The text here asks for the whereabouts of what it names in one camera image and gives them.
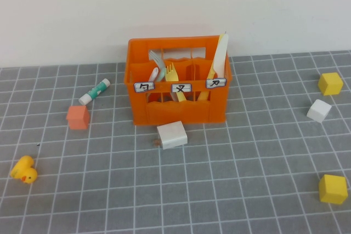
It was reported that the yellow plastic fork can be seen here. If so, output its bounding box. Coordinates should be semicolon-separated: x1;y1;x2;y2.
165;62;188;102

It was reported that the white plastic knife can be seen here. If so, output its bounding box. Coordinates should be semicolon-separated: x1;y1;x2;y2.
212;33;229;79

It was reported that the orange plastic cutlery holder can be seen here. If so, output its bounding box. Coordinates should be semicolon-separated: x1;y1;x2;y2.
123;34;233;127

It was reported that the paper label reading fork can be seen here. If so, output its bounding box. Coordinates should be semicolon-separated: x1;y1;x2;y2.
171;82;192;93

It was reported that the yellow plastic knife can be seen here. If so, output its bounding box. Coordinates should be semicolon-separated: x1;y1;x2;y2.
197;34;224;101

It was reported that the white charger plug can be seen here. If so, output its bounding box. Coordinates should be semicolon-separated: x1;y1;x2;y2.
152;120;188;150

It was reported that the white plastic spoon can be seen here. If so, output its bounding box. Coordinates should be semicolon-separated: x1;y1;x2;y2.
149;67;160;83

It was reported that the paper label reading spoon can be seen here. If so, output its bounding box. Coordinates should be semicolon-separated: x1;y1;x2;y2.
133;81;155;93

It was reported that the pale grey plastic fork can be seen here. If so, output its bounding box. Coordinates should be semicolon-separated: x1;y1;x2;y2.
149;49;179;102

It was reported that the paper label reading knife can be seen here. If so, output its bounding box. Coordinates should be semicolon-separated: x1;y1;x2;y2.
206;78;228;89

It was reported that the white green glue stick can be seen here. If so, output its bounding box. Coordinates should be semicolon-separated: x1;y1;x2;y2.
78;78;111;106

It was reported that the orange foam block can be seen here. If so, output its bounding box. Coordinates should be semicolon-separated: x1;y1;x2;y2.
65;105;90;130

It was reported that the grey grid table mat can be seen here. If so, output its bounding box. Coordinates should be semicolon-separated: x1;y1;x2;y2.
0;49;351;234

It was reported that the white foam cube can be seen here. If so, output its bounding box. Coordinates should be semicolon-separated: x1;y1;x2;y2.
306;99;332;123

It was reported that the yellow foam cube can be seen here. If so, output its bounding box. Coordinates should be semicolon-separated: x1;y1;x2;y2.
318;72;344;96
318;174;348;205

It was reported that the yellow rubber duck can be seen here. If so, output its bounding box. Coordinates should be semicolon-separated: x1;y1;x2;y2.
10;155;38;184

